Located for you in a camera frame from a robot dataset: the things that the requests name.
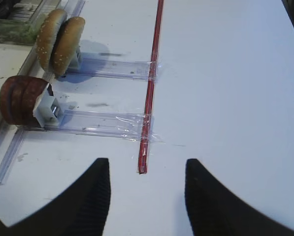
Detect red thin rod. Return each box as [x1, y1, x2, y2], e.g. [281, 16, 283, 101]
[137, 0, 164, 174]

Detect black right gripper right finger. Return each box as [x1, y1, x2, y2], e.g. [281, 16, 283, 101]
[185, 158, 294, 236]

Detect white pusher block top buns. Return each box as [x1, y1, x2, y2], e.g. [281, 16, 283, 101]
[68, 46, 82, 70]

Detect sesame top bun front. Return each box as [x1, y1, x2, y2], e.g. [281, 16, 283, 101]
[35, 8, 67, 71]

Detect white pusher block patties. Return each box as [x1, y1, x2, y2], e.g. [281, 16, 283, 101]
[33, 83, 64, 128]

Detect sesame top bun rear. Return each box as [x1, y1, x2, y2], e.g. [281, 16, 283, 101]
[51, 17, 86, 76]

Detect clear rail for patties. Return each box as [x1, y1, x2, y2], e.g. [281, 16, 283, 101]
[21, 108, 155, 142]

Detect sesame bun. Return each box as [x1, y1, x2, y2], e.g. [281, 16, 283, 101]
[35, 8, 67, 71]
[51, 17, 86, 76]

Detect green lettuce in box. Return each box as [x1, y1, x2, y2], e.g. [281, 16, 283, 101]
[0, 24, 37, 45]

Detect clear rail for top buns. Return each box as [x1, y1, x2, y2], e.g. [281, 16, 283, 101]
[62, 58, 158, 81]

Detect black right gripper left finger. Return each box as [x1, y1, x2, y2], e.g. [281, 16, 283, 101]
[0, 158, 111, 236]

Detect meat patties stack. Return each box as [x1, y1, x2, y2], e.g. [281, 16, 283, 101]
[0, 75, 48, 126]

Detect clear plastic ingredient box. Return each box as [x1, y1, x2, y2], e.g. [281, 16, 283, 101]
[0, 0, 67, 46]

